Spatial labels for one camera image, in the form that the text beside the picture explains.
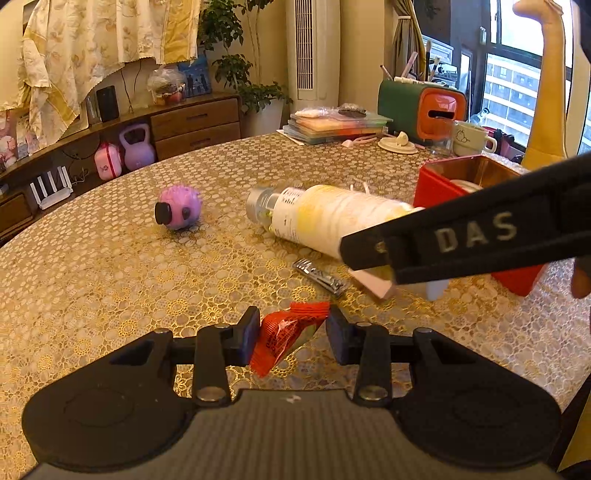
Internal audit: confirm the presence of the white plastic bag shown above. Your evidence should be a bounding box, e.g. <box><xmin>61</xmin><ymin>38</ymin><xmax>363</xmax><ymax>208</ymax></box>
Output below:
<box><xmin>294</xmin><ymin>107</ymin><xmax>340</xmax><ymax>120</ymax></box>

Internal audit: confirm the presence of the beige curtain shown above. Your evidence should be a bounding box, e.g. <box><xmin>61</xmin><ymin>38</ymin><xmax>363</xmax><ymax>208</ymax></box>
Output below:
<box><xmin>392</xmin><ymin>0</ymin><xmax>428</xmax><ymax>79</ymax></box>

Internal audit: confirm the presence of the washing machine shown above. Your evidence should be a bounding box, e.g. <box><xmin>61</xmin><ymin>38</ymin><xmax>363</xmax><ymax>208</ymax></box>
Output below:
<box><xmin>434</xmin><ymin>44</ymin><xmax>463</xmax><ymax>88</ymax></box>

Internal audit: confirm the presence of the white planter pot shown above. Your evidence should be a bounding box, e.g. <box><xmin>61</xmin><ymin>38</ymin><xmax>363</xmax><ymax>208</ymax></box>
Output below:
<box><xmin>242</xmin><ymin>97</ymin><xmax>284</xmax><ymax>139</ymax></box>

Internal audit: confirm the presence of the white mug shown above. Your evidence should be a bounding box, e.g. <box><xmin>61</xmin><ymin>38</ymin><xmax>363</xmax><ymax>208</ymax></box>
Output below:
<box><xmin>451</xmin><ymin>121</ymin><xmax>498</xmax><ymax>158</ymax></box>

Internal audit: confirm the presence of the white and yellow bottle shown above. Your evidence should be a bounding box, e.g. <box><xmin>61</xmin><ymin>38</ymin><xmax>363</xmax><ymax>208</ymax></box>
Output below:
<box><xmin>270</xmin><ymin>185</ymin><xmax>448</xmax><ymax>302</ymax></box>

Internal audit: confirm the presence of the silver nail clipper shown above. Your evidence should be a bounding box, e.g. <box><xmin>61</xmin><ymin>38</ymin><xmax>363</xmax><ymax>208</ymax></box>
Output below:
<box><xmin>292</xmin><ymin>259</ymin><xmax>350</xmax><ymax>297</ymax></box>

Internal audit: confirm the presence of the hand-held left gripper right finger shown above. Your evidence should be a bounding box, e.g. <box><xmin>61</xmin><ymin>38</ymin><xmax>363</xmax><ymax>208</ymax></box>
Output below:
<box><xmin>325</xmin><ymin>305</ymin><xmax>465</xmax><ymax>408</ymax></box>

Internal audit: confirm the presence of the white ceramic lid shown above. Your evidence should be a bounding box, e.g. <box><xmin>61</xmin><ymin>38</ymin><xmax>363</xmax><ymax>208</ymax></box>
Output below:
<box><xmin>378</xmin><ymin>131</ymin><xmax>420</xmax><ymax>151</ymax></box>

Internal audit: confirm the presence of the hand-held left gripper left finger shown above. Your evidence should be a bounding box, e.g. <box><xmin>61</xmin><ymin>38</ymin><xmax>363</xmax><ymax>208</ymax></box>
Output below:
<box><xmin>108</xmin><ymin>305</ymin><xmax>262</xmax><ymax>408</ymax></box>

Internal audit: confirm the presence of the blue photo frame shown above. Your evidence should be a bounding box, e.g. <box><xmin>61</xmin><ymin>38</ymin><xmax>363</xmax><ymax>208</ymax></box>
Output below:
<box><xmin>178</xmin><ymin>48</ymin><xmax>212</xmax><ymax>99</ymax></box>

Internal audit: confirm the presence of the red snack packet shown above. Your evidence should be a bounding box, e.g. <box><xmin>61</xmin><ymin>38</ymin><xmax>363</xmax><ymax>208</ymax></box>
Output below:
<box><xmin>249</xmin><ymin>302</ymin><xmax>332</xmax><ymax>378</ymax></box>

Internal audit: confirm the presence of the stack of books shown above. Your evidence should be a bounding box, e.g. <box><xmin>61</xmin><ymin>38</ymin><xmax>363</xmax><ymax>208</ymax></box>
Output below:
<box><xmin>277</xmin><ymin>113</ymin><xmax>393</xmax><ymax>146</ymax></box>

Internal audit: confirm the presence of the purple spiky pig toy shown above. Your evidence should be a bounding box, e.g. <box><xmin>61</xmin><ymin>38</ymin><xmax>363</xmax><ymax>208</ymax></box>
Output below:
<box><xmin>154</xmin><ymin>185</ymin><xmax>203</xmax><ymax>230</ymax></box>

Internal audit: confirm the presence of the pink sponge block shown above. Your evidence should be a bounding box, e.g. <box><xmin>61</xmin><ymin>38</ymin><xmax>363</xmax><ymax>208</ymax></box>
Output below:
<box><xmin>347</xmin><ymin>268</ymin><xmax>397</xmax><ymax>303</ymax></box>

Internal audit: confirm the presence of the pink doll figure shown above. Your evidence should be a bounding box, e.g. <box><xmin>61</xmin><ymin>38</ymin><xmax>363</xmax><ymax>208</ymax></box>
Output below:
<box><xmin>0</xmin><ymin>108</ymin><xmax>33</xmax><ymax>169</ymax></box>

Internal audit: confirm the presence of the wide wooden cabinet drawer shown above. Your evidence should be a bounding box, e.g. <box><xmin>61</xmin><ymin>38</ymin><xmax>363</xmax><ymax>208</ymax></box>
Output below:
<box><xmin>150</xmin><ymin>98</ymin><xmax>242</xmax><ymax>141</ymax></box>
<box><xmin>154</xmin><ymin>122</ymin><xmax>242</xmax><ymax>160</ymax></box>

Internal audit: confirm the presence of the pink small case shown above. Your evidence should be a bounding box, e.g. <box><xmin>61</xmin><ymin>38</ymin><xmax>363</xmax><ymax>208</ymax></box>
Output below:
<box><xmin>94</xmin><ymin>141</ymin><xmax>123</xmax><ymax>181</ymax></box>

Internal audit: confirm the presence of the green orange tissue box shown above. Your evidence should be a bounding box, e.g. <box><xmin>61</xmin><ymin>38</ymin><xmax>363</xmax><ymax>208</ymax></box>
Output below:
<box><xmin>378</xmin><ymin>78</ymin><xmax>467</xmax><ymax>146</ymax></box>

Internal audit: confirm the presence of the purple kettlebell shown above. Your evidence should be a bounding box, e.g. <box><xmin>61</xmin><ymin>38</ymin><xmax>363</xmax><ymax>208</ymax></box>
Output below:
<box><xmin>119</xmin><ymin>124</ymin><xmax>156</xmax><ymax>171</ymax></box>

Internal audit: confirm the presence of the white router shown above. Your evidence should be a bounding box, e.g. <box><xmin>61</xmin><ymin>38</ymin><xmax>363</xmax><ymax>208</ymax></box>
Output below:
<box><xmin>30</xmin><ymin>168</ymin><xmax>75</xmax><ymax>210</ymax></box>

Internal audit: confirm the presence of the floral yellow cloth cover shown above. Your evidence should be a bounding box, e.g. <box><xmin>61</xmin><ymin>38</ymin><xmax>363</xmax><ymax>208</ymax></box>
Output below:
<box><xmin>17</xmin><ymin>0</ymin><xmax>201</xmax><ymax>139</ymax></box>

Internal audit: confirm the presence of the black speaker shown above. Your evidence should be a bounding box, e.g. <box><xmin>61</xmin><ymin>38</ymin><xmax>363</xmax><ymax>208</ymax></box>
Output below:
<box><xmin>95</xmin><ymin>85</ymin><xmax>118</xmax><ymax>123</ymax></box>

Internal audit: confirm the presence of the wooden television cabinet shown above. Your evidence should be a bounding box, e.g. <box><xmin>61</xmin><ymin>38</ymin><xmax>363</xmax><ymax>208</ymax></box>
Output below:
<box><xmin>0</xmin><ymin>91</ymin><xmax>243</xmax><ymax>245</ymax></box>

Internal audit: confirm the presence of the red tin box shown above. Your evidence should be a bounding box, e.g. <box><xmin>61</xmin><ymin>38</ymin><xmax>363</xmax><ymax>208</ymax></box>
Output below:
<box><xmin>412</xmin><ymin>155</ymin><xmax>548</xmax><ymax>297</ymax></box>

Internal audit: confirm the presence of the clear glass tumbler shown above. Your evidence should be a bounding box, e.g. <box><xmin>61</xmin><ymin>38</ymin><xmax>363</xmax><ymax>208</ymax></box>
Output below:
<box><xmin>431</xmin><ymin>117</ymin><xmax>455</xmax><ymax>160</ymax></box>

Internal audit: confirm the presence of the small wooden cabinet drawer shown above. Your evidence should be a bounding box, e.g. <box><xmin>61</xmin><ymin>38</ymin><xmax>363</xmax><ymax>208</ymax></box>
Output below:
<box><xmin>0</xmin><ymin>193</ymin><xmax>33</xmax><ymax>236</ymax></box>

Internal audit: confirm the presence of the white tower air conditioner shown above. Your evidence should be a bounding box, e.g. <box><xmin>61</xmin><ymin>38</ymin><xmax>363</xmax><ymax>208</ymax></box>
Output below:
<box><xmin>285</xmin><ymin>0</ymin><xmax>342</xmax><ymax>102</ymax></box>

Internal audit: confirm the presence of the plastic bag of fruit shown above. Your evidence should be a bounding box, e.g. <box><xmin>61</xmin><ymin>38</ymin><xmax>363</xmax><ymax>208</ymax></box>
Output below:
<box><xmin>147</xmin><ymin>65</ymin><xmax>186</xmax><ymax>106</ymax></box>

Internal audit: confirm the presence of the person's right hand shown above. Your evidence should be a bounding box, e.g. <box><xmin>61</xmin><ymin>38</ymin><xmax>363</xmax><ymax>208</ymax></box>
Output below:
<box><xmin>570</xmin><ymin>256</ymin><xmax>591</xmax><ymax>300</ymax></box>

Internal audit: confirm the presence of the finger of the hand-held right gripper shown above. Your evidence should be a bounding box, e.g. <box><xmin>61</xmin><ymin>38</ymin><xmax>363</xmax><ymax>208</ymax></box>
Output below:
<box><xmin>339</xmin><ymin>220</ymin><xmax>399</xmax><ymax>272</ymax></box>

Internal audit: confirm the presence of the yellow giraffe toy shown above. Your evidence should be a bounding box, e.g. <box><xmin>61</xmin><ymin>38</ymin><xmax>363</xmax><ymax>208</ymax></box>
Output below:
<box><xmin>513</xmin><ymin>0</ymin><xmax>573</xmax><ymax>171</ymax></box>

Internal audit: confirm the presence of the pink cable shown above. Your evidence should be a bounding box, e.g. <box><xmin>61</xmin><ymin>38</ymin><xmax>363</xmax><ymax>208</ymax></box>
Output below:
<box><xmin>342</xmin><ymin>134</ymin><xmax>384</xmax><ymax>148</ymax></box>

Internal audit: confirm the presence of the green potted plant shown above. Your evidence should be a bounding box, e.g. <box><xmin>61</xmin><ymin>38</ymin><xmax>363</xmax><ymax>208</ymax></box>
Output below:
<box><xmin>198</xmin><ymin>0</ymin><xmax>293</xmax><ymax>114</ymax></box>

